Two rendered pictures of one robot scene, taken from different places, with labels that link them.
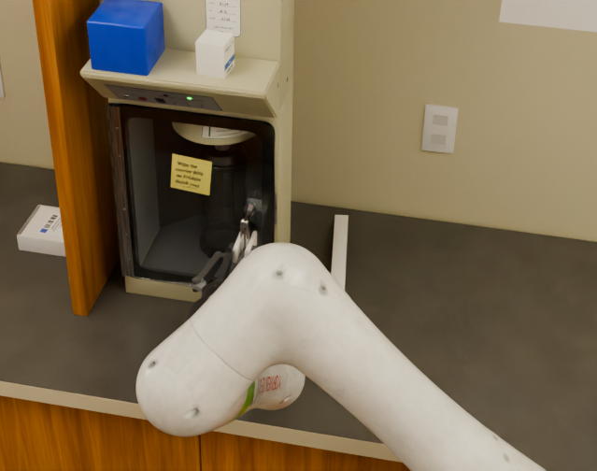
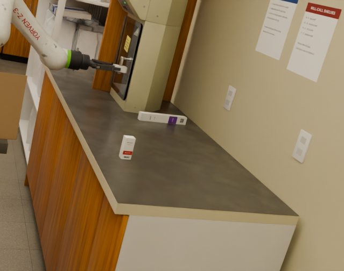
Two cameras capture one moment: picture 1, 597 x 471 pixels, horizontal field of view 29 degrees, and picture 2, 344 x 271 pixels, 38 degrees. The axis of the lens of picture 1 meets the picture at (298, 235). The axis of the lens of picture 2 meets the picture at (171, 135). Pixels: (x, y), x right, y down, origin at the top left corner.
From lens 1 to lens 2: 2.35 m
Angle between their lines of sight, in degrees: 52
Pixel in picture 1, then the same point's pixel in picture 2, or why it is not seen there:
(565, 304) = (194, 158)
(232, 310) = not seen: outside the picture
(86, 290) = (96, 78)
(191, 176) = (127, 44)
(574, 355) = (162, 156)
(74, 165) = (109, 30)
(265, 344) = not seen: outside the picture
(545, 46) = (262, 64)
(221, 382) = not seen: outside the picture
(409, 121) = (224, 92)
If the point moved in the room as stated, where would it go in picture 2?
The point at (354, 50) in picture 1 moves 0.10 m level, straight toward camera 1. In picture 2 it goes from (222, 57) to (206, 54)
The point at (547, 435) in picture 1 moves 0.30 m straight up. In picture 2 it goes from (107, 145) to (123, 73)
